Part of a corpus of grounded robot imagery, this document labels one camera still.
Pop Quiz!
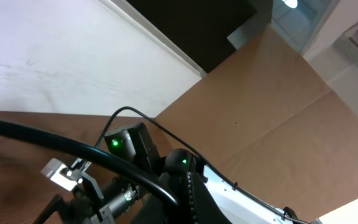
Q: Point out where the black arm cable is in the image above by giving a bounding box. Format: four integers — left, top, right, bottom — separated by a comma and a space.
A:
94, 106, 310, 224
0, 115, 180, 208

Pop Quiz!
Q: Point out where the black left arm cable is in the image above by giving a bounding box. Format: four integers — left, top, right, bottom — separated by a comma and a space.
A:
0, 115, 180, 208

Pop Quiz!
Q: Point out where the brown cardboard right panel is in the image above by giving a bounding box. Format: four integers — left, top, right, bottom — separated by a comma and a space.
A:
156, 26, 358, 221

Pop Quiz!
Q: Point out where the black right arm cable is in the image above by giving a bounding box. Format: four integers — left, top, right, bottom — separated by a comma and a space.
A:
94, 106, 310, 224

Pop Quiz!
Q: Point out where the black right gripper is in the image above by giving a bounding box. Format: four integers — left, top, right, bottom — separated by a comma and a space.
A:
32, 174, 142, 224

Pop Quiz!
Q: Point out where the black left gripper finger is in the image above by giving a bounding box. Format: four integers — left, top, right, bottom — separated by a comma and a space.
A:
129, 171, 232, 224

